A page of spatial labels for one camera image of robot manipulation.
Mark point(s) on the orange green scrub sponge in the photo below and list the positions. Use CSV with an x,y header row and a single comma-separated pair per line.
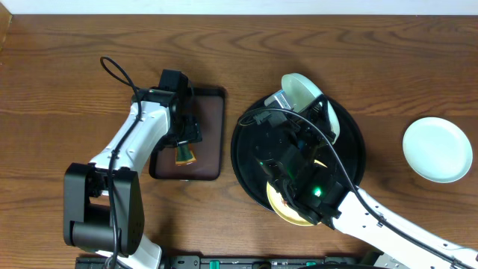
x,y
184,155

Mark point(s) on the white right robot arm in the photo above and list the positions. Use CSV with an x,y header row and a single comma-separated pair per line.
x,y
349,209

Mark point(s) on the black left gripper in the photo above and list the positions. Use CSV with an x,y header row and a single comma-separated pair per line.
x,y
187,134

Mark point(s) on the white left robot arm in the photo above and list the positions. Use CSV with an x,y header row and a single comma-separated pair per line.
x,y
103,208

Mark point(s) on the yellow plate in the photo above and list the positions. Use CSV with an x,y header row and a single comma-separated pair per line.
x,y
294,192

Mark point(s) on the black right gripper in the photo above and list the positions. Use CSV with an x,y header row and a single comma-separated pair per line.
x,y
311,128

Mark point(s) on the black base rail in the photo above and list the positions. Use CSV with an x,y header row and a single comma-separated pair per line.
x,y
196,262

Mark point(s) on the light green plate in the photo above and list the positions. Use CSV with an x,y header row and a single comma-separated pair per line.
x,y
308,100

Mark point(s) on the black rectangular tray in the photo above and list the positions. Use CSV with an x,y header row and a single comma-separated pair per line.
x,y
208,106

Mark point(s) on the pale white plate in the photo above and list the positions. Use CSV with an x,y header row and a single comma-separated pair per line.
x,y
437,150

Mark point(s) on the black round tray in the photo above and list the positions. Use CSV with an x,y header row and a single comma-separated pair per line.
x,y
349,147

